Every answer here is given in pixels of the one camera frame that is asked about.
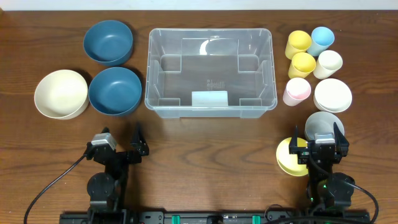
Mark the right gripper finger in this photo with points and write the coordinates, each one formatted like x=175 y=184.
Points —
x=293 y=141
x=340 y=139

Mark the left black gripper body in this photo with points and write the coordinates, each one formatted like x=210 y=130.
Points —
x=121 y=155

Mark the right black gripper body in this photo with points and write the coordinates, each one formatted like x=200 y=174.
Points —
x=319 y=152

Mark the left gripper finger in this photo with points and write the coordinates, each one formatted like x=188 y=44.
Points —
x=105 y=130
x=138 y=141

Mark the small yellow bowl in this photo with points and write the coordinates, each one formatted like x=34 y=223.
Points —
x=289 y=162

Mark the small grey bowl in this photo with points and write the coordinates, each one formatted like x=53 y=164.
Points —
x=321 y=122

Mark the small white bowl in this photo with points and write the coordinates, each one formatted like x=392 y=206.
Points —
x=332 y=95

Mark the pink cup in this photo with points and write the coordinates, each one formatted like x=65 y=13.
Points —
x=297 y=90

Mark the cream cup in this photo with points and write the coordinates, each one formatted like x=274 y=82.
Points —
x=328 y=63

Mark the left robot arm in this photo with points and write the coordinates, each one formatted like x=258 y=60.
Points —
x=107 y=189

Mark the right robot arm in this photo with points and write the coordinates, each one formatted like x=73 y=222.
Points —
x=329 y=192

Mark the clear plastic storage container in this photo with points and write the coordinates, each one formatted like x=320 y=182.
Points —
x=210 y=73

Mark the near blue bowl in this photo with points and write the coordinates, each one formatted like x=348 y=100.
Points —
x=115 y=91

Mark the blue bowl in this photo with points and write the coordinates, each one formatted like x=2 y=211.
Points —
x=109 y=43
x=115 y=91

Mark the large cream bowl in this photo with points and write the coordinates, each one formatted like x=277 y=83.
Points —
x=62 y=94

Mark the near yellow cup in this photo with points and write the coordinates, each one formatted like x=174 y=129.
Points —
x=302 y=65

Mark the yellow cup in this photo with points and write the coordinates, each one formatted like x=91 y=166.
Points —
x=298 y=41
x=302 y=65

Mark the far blue bowl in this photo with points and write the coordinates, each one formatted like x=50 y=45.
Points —
x=109 y=43

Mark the far yellow cup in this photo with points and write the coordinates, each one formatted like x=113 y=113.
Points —
x=298 y=41

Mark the light blue cup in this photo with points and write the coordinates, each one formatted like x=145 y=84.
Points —
x=322 y=38

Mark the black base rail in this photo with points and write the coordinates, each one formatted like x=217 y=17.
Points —
x=278 y=215

